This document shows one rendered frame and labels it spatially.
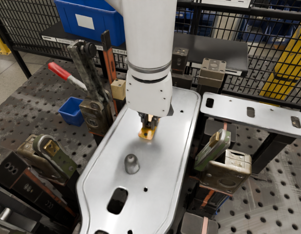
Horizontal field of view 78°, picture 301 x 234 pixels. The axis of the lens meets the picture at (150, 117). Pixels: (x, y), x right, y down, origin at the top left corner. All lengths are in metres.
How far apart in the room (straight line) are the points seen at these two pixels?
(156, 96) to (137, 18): 0.16
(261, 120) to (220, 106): 0.12
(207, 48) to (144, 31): 0.54
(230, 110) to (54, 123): 0.80
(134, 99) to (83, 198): 0.23
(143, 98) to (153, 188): 0.20
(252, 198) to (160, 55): 0.65
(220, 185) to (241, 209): 0.30
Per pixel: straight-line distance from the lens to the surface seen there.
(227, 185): 0.51
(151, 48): 0.31
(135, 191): 0.43
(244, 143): 0.94
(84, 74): 0.45
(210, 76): 0.65
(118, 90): 0.55
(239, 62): 0.78
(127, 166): 0.42
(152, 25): 0.30
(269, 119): 0.63
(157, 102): 0.39
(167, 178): 0.44
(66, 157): 0.46
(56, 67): 0.53
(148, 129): 0.50
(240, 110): 0.62
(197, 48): 0.82
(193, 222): 0.43
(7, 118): 1.18
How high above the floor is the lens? 1.40
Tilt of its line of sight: 48 degrees down
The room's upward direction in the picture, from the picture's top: straight up
